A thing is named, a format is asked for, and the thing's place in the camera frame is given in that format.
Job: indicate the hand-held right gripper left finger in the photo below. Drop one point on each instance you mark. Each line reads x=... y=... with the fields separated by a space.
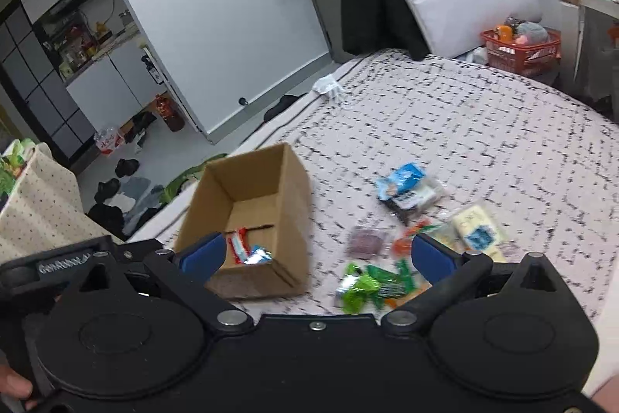
x=205 y=254

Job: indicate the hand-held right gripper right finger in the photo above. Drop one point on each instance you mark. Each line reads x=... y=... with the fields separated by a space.
x=430 y=256

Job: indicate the red white snack packet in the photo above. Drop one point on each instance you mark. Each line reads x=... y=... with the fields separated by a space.
x=238 y=243

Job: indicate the dark green snack packet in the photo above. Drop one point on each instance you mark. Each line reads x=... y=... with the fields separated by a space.
x=394 y=282

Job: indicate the shiny blue snack packet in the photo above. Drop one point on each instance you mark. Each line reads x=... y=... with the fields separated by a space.
x=258 y=256

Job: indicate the yellow snack packet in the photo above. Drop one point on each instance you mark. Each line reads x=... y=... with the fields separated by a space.
x=476 y=226

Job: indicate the purple snack packet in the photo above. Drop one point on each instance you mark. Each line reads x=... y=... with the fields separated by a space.
x=367 y=243

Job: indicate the bright green snack packet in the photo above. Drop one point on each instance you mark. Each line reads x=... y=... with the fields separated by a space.
x=355 y=289

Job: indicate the cardboard box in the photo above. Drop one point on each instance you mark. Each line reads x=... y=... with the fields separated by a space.
x=290 y=219

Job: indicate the person's left hand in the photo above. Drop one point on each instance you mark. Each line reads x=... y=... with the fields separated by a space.
x=12 y=384

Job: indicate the orange snack packet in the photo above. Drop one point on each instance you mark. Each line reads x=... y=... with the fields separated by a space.
x=404 y=243

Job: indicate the blue white snack packet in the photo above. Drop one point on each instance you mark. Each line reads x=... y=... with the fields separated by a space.
x=401 y=178
x=418 y=202

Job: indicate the polka dot fabric bag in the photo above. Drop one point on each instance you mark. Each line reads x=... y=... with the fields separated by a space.
x=38 y=200

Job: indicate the green cartoon rug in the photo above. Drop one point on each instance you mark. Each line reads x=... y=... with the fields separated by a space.
x=186 y=178

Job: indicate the black clothes pile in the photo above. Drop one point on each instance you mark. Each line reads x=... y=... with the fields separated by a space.
x=106 y=217

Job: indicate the black shoe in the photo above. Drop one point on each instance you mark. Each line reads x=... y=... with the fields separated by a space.
x=128 y=167
x=106 y=189

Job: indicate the patterned bed blanket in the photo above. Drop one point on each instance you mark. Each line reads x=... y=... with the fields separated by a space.
x=459 y=127

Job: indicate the red white plastic bag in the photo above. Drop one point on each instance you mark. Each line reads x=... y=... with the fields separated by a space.
x=109 y=143

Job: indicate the dark garment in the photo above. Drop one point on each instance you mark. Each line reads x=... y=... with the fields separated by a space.
x=142 y=122

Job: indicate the cooking oil bottle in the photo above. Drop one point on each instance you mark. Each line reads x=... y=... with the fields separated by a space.
x=169 y=113

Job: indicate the black slipper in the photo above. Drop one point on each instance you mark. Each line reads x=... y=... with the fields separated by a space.
x=283 y=106

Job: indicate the white face mask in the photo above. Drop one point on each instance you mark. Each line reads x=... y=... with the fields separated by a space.
x=329 y=85

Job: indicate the red plastic basket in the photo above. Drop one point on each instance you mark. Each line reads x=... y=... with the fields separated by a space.
x=522 y=55

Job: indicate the kitchen shelf unit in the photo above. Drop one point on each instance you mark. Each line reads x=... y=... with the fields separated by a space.
x=72 y=35

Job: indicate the grey plush toy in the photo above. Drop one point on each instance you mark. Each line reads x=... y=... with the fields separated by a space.
x=532 y=31

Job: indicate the white door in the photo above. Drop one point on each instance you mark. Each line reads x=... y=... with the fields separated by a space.
x=217 y=6

